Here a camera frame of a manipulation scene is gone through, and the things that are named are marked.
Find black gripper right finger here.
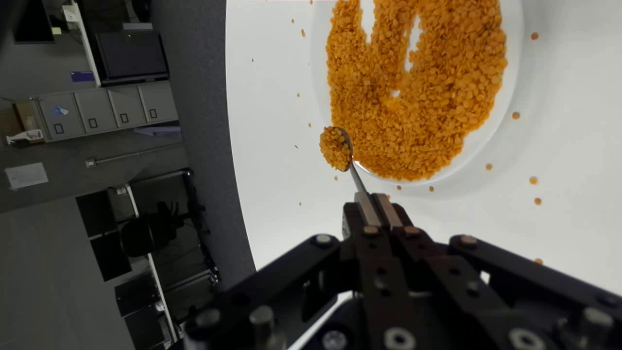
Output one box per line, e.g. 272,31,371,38
375,192,622,350

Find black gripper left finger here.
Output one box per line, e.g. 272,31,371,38
182,192,416,350

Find metal spoon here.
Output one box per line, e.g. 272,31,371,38
318,124,371,198

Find glass bowl of orange grains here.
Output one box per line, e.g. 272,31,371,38
309,0,526,186

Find scattered orange grains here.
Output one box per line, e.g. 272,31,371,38
248,0,546,268

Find grey file cabinet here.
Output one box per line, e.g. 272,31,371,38
11,81,180,143

